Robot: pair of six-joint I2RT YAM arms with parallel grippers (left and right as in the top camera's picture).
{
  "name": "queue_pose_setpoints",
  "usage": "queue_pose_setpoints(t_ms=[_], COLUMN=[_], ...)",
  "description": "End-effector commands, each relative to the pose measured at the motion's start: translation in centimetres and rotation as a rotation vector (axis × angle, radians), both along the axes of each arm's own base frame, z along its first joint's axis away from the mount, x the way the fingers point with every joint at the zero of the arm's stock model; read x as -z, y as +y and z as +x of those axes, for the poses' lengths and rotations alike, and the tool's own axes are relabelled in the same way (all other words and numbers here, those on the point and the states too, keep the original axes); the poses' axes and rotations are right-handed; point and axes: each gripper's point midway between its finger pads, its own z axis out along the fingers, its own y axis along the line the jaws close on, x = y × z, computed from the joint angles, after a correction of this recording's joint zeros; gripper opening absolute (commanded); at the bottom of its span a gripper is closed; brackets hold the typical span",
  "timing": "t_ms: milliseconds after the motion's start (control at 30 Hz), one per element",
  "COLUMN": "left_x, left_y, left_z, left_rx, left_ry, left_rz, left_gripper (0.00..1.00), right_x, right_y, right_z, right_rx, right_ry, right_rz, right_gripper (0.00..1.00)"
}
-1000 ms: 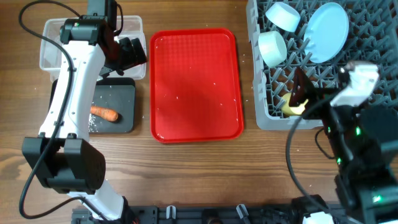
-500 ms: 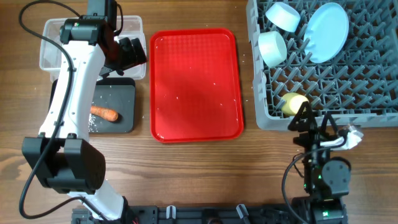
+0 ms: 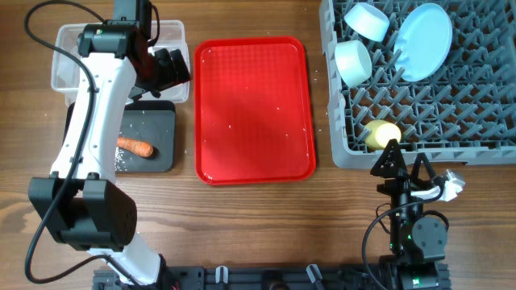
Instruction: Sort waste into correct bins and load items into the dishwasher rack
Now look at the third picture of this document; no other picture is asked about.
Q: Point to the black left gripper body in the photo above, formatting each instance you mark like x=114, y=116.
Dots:
x=160, y=72

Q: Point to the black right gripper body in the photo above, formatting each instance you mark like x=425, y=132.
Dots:
x=397, y=186

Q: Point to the yellow plastic cup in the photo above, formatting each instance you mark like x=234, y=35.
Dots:
x=380, y=132

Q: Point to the orange carrot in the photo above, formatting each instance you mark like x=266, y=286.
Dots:
x=137, y=147

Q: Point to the white rice pile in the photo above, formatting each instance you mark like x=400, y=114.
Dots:
x=118, y=160

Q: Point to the mint green bowl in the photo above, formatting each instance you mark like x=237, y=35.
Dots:
x=353, y=62

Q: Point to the light blue plate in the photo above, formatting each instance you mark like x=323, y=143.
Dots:
x=424, y=40

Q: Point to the light blue bowl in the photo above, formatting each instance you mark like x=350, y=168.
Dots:
x=367, y=21

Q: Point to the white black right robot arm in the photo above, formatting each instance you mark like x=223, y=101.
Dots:
x=417, y=237

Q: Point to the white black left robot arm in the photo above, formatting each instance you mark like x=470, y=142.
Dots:
x=79, y=203

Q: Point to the black waste tray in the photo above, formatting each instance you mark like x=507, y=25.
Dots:
x=149, y=121

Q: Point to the grey dishwasher rack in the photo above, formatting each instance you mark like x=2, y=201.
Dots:
x=464, y=112

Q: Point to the clear plastic bin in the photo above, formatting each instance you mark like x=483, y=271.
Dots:
x=65, y=76

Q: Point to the red serving tray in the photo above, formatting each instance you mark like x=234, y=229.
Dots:
x=252, y=111

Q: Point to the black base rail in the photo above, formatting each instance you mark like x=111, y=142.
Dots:
x=312, y=277

